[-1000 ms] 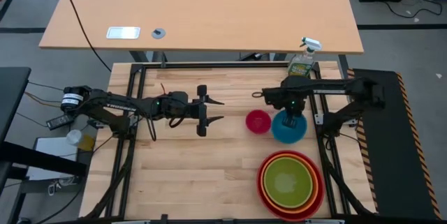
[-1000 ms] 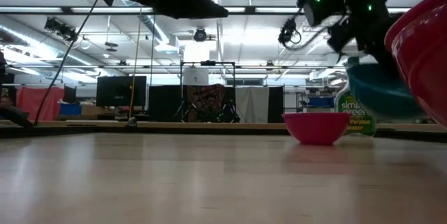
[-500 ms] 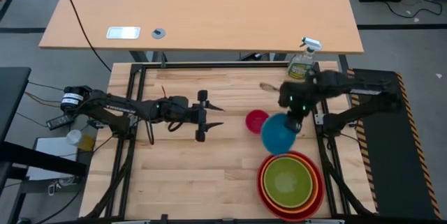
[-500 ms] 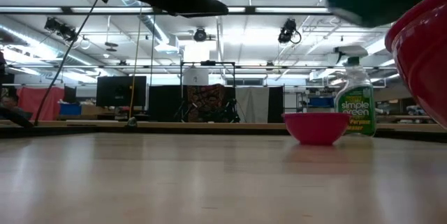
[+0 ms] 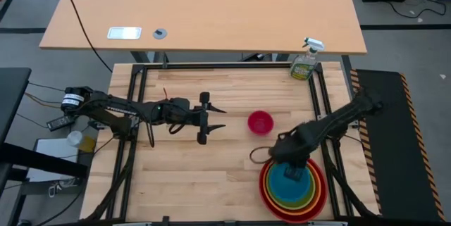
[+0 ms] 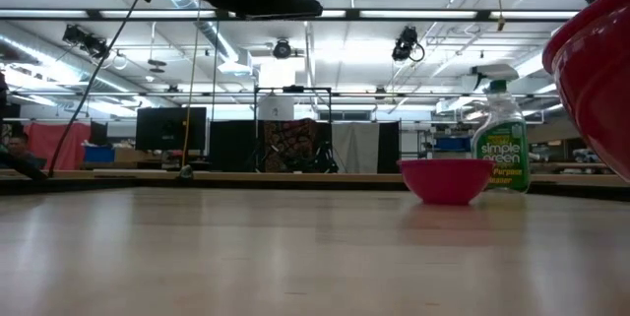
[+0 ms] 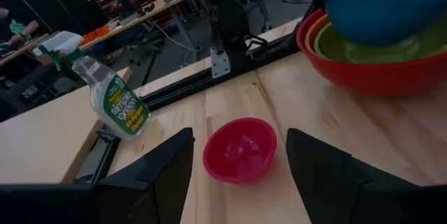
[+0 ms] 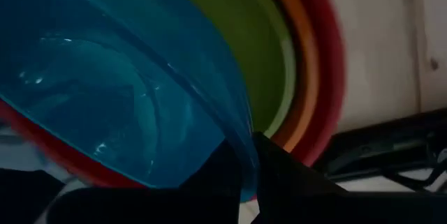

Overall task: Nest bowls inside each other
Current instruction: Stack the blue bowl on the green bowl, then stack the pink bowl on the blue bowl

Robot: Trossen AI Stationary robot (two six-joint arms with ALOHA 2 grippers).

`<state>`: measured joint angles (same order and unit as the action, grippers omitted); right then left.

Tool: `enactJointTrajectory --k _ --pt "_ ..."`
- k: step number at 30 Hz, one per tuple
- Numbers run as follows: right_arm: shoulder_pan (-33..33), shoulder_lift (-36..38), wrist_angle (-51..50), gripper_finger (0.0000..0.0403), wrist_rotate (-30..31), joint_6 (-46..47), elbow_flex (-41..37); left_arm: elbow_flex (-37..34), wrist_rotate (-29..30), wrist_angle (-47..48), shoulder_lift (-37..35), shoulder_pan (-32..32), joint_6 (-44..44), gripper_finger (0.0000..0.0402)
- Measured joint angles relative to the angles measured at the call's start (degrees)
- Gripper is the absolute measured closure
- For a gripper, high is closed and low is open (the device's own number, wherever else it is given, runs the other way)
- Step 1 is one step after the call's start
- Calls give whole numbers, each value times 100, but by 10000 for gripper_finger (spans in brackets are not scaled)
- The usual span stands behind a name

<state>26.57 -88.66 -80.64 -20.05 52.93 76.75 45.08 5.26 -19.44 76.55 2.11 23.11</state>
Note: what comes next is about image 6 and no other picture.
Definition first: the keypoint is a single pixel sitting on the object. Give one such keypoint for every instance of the large red plastic bowl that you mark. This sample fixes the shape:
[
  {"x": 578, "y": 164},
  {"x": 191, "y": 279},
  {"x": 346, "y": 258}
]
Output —
[{"x": 600, "y": 84}]

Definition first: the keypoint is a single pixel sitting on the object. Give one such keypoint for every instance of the black computer monitor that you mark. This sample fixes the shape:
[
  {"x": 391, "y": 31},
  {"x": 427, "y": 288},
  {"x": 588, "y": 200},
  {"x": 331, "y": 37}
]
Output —
[{"x": 170, "y": 129}]

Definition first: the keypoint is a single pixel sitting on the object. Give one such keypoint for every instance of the black curtain panel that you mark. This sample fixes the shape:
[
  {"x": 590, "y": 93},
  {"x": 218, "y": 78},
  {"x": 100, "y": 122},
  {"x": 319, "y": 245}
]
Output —
[{"x": 231, "y": 146}]

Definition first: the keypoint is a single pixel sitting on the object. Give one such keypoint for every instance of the patterned cloth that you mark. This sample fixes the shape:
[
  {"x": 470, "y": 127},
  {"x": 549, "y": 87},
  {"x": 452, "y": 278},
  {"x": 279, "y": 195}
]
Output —
[{"x": 288, "y": 144}]

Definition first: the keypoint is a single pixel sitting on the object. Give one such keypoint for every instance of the blue bin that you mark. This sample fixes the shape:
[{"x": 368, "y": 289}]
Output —
[
  {"x": 98, "y": 154},
  {"x": 453, "y": 144}
]

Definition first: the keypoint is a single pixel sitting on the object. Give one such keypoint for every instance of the red cloth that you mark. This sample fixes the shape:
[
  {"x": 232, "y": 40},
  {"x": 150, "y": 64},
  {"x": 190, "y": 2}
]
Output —
[{"x": 54, "y": 144}]

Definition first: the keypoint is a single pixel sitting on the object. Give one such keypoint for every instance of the Simple Green spray bottle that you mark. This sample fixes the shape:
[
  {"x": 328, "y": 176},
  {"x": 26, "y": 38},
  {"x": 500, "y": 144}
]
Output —
[{"x": 502, "y": 153}]

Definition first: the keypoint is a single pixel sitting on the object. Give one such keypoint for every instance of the grey cloth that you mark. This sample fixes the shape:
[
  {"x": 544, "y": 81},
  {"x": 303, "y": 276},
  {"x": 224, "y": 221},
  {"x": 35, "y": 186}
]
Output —
[{"x": 355, "y": 147}]

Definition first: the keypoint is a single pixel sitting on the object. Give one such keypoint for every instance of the person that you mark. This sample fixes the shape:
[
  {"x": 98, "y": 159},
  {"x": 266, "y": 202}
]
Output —
[{"x": 18, "y": 146}]

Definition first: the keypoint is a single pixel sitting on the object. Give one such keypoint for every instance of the small pink plastic bowl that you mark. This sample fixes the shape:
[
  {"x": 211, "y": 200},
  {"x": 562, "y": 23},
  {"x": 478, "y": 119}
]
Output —
[{"x": 445, "y": 180}]

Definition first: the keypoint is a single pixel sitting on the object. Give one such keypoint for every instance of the black overhead camera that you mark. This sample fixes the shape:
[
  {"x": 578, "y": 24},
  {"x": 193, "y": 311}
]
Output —
[
  {"x": 86, "y": 41},
  {"x": 404, "y": 43},
  {"x": 282, "y": 49}
]

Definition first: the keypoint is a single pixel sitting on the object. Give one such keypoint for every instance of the black rig frame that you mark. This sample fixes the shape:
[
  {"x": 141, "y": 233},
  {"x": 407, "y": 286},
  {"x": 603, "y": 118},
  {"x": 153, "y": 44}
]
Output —
[{"x": 418, "y": 14}]

